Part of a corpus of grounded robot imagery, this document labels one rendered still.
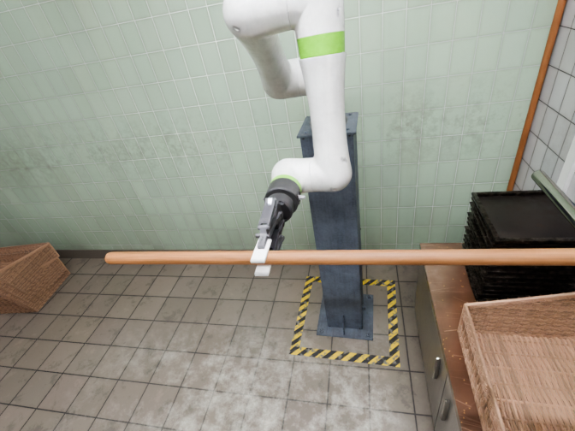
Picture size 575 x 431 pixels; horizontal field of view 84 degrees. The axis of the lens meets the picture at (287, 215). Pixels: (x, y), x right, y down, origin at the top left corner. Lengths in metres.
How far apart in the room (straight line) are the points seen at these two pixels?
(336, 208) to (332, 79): 0.67
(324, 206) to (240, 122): 0.80
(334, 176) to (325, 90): 0.22
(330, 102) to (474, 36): 1.05
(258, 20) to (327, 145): 0.33
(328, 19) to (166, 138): 1.53
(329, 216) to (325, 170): 0.55
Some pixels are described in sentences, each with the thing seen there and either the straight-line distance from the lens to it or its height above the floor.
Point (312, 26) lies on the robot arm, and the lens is 0.84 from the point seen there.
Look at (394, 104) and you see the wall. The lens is 1.80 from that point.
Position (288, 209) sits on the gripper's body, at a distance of 0.80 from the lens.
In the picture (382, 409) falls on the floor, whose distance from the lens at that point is 1.80.
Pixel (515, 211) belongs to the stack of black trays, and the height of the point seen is 0.90.
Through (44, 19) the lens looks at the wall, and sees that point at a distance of 2.35.
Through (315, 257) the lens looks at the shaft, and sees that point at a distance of 0.65.
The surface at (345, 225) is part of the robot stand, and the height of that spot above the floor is 0.77.
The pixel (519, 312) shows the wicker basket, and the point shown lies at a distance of 1.29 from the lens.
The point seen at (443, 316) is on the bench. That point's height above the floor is 0.58.
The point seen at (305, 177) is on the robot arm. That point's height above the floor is 1.22.
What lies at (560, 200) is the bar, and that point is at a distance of 0.94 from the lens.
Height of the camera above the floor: 1.65
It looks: 35 degrees down
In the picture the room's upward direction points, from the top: 11 degrees counter-clockwise
